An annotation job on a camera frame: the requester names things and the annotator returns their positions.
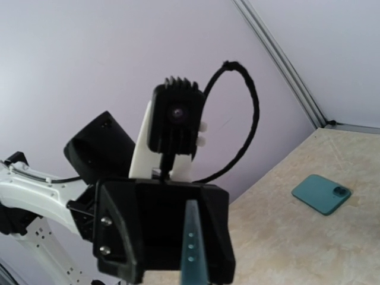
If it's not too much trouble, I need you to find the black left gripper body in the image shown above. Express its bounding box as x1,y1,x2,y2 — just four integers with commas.
91,177,238,283

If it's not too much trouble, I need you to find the black smartphone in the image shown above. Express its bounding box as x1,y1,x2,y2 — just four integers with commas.
180,200,208,285

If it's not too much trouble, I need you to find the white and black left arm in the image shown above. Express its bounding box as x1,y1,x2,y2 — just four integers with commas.
1,106,236,284

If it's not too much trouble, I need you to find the teal smartphone face down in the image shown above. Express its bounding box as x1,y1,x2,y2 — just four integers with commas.
291,174,352,216

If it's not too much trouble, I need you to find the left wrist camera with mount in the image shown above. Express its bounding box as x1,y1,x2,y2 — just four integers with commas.
129,77,205,182

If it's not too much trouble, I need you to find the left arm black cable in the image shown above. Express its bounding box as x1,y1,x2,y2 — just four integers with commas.
53,61,261,185

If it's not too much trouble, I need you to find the left aluminium frame post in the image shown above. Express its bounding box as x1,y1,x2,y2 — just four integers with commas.
233,0,337,128

